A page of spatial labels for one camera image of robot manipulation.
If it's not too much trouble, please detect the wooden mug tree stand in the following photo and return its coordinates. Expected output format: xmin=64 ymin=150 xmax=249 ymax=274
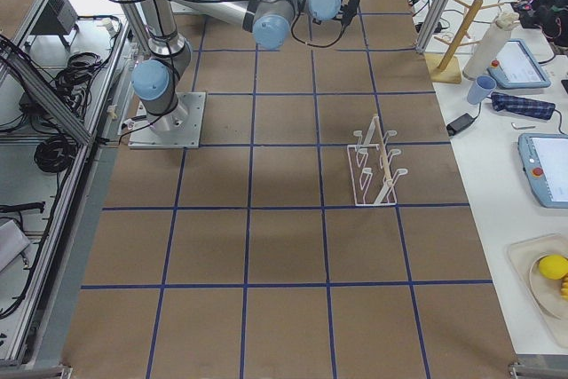
xmin=424 ymin=0 xmax=501 ymax=84

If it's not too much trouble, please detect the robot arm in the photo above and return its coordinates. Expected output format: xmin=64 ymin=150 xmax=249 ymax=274
xmin=133 ymin=0 xmax=343 ymax=133

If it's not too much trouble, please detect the blue teach pendant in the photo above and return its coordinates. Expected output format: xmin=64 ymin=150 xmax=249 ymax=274
xmin=487 ymin=39 xmax=551 ymax=90

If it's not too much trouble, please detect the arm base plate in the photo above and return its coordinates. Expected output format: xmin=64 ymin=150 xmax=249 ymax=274
xmin=128 ymin=92 xmax=207 ymax=149

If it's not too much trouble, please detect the beige water bottle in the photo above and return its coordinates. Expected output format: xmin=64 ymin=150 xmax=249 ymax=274
xmin=462 ymin=12 xmax=520 ymax=80

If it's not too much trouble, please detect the white wire cup rack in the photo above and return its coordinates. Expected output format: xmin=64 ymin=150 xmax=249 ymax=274
xmin=346 ymin=114 xmax=408 ymax=207

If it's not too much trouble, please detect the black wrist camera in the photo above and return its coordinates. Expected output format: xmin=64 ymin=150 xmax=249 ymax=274
xmin=341 ymin=0 xmax=360 ymax=28

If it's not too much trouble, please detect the yellow lemon toy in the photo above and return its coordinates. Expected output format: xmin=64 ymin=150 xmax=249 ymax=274
xmin=538 ymin=254 xmax=568 ymax=280

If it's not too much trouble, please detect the folded blue umbrella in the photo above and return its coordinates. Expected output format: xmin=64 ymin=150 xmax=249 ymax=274
xmin=491 ymin=92 xmax=556 ymax=120

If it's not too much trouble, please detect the blue cup on desk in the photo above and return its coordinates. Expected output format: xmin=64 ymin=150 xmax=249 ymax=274
xmin=466 ymin=75 xmax=497 ymax=105

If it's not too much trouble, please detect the black power adapter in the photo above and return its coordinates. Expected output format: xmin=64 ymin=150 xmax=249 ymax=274
xmin=446 ymin=113 xmax=477 ymax=137

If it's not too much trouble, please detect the beige tray on desk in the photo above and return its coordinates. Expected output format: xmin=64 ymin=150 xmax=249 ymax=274
xmin=508 ymin=233 xmax=567 ymax=349

